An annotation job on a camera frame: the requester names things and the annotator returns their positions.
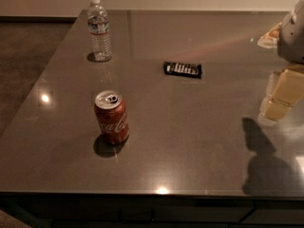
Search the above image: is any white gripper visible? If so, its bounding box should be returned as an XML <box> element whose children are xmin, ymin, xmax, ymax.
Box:
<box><xmin>257</xmin><ymin>0</ymin><xmax>304</xmax><ymax>122</ymax></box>

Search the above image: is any clear plastic water bottle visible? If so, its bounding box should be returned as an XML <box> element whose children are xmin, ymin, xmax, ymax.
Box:
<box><xmin>87</xmin><ymin>0</ymin><xmax>112</xmax><ymax>62</ymax></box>

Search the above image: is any dark cabinet drawer front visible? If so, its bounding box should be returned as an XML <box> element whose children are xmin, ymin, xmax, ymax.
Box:
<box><xmin>0</xmin><ymin>194</ymin><xmax>304</xmax><ymax>228</ymax></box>

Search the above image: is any red Coca-Cola can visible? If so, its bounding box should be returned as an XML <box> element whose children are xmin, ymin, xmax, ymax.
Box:
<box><xmin>94</xmin><ymin>90</ymin><xmax>129</xmax><ymax>144</ymax></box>

